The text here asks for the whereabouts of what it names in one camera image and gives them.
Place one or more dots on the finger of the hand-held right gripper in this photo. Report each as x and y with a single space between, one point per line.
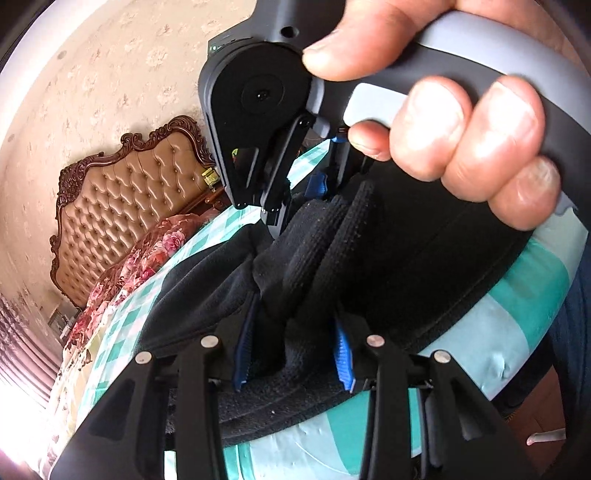
318 185
284 175

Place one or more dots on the pink striped curtain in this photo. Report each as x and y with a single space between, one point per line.
23 350

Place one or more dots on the dark wooden nightstand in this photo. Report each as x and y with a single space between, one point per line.
214 201

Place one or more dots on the black pants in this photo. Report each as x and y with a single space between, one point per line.
415 277

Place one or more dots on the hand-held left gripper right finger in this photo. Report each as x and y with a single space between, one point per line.
344 361

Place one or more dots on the carved tufted leather headboard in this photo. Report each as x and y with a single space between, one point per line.
115 217

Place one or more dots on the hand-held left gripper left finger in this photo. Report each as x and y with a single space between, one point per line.
242 360

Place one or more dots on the yellow green box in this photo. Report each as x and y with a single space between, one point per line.
211 177

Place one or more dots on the person's right hand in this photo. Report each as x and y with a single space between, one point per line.
434 129

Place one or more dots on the teal white checked tablecloth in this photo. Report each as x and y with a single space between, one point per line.
521 300

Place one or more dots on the person's leg in blue jeans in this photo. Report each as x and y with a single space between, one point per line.
575 323

